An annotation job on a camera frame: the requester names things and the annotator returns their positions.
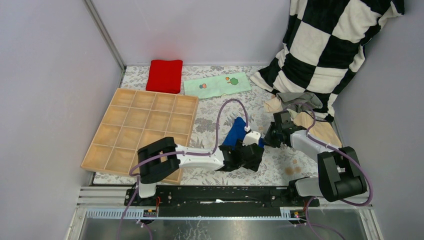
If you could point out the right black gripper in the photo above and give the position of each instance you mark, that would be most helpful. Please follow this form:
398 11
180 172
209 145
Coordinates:
267 139

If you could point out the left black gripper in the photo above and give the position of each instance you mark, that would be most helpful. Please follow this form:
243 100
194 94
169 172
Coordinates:
252 165

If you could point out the blue underwear with white lettering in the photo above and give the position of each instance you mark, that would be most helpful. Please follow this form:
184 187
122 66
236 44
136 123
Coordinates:
237 133

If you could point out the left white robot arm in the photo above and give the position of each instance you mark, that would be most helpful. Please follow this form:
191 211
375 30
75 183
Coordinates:
158 160

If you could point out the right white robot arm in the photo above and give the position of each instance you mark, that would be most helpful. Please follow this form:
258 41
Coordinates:
339 176

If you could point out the grey crumpled cloth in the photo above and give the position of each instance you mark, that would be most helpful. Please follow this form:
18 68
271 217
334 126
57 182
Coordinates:
299 101

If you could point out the beige cloth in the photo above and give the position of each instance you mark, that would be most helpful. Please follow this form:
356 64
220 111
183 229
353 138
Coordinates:
322 129

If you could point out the light green patterned cloth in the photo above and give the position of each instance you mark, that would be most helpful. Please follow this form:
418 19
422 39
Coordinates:
217 86

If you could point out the black white checkered blanket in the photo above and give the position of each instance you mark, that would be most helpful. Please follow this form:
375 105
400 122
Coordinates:
324 47

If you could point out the red folded cloth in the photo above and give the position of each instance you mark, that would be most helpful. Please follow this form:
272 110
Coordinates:
165 76

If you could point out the wooden compartment tray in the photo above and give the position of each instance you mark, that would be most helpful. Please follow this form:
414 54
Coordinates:
134 119

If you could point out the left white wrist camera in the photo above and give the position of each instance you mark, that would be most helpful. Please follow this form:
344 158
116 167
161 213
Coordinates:
251 137

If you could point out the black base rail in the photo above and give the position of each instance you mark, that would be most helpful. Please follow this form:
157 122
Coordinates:
219 201

